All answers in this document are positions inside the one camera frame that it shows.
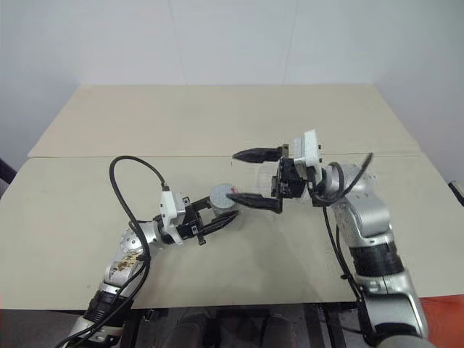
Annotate black slanted object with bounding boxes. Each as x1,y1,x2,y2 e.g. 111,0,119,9
0,157,17,199

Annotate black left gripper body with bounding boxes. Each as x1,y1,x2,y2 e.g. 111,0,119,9
176,196,208,248

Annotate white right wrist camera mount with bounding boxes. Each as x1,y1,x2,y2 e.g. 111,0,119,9
291,128,324,189

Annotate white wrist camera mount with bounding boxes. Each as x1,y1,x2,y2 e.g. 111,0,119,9
159,190,187,244
291,128,324,189

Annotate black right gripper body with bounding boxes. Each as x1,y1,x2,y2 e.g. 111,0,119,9
270,144,310,200

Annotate small clear jar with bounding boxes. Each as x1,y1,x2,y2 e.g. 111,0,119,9
210,185,241,219

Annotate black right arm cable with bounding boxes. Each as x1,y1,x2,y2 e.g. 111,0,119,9
310,152,375,341

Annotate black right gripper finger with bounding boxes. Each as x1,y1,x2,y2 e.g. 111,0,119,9
231,146,283,164
225,191,285,215

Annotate black table frame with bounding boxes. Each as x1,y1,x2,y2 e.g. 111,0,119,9
315,302,365,348

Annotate red orange box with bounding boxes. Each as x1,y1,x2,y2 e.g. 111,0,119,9
416,292,464,348

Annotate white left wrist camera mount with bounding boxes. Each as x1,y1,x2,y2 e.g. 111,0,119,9
159,190,187,244

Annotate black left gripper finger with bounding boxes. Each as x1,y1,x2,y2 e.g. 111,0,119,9
189,195,215,212
201,211,241,237

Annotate silver round jar lid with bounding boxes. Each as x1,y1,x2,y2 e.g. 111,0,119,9
210,183,235,208

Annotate clear plastic box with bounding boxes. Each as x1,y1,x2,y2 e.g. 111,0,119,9
230,159,281,204

